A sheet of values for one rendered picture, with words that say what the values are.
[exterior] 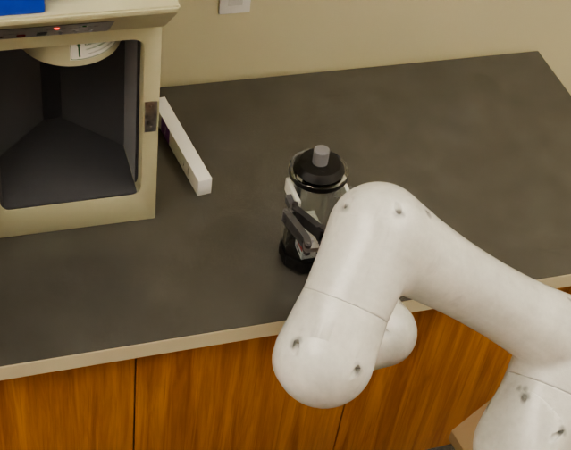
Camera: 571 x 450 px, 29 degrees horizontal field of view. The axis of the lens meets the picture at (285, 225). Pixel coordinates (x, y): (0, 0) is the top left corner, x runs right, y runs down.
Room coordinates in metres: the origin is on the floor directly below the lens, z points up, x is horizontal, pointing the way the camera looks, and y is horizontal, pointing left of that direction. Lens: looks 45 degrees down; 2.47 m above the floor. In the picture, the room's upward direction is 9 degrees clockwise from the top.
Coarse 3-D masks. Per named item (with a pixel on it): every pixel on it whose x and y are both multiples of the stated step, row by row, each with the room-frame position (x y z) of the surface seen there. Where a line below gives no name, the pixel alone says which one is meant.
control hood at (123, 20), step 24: (48, 0) 1.36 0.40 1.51; (72, 0) 1.37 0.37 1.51; (96, 0) 1.38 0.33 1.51; (120, 0) 1.39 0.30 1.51; (144, 0) 1.40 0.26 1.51; (168, 0) 1.41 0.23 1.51; (0, 24) 1.29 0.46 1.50; (24, 24) 1.31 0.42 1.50; (48, 24) 1.33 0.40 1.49; (120, 24) 1.41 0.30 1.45; (144, 24) 1.44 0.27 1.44
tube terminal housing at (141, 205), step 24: (0, 48) 1.40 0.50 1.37; (24, 48) 1.42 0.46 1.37; (144, 48) 1.49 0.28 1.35; (144, 72) 1.49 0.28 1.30; (144, 96) 1.49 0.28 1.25; (144, 120) 1.49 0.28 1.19; (144, 144) 1.49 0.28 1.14; (144, 168) 1.49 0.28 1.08; (144, 192) 1.49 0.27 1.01; (0, 216) 1.39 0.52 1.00; (24, 216) 1.41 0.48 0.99; (48, 216) 1.42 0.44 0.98; (72, 216) 1.44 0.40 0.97; (96, 216) 1.46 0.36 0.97; (120, 216) 1.48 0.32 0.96; (144, 216) 1.50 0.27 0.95
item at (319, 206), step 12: (300, 180) 1.42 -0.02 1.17; (300, 192) 1.43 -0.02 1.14; (312, 192) 1.41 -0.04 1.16; (336, 192) 1.44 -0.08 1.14; (312, 204) 1.42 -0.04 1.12; (324, 204) 1.42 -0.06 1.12; (312, 216) 1.42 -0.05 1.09; (324, 216) 1.43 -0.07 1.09; (288, 240) 1.44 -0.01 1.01; (288, 252) 1.43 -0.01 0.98; (300, 252) 1.42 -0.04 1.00; (312, 252) 1.42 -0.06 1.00
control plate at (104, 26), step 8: (72, 24) 1.36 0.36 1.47; (80, 24) 1.36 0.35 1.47; (88, 24) 1.37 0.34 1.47; (96, 24) 1.38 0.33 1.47; (104, 24) 1.39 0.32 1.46; (112, 24) 1.40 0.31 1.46; (0, 32) 1.33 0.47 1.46; (8, 32) 1.34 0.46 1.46; (16, 32) 1.34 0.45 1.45; (24, 32) 1.35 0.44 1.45; (32, 32) 1.36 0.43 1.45; (48, 32) 1.38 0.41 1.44; (56, 32) 1.39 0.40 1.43; (64, 32) 1.40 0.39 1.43; (72, 32) 1.41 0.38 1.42; (80, 32) 1.42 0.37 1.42
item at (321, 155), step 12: (300, 156) 1.47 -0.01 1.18; (312, 156) 1.48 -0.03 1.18; (324, 156) 1.45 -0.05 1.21; (336, 156) 1.49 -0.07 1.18; (300, 168) 1.44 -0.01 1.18; (312, 168) 1.45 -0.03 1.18; (324, 168) 1.45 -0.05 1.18; (336, 168) 1.46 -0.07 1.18; (312, 180) 1.42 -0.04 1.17; (324, 180) 1.43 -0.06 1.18; (336, 180) 1.44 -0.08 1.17
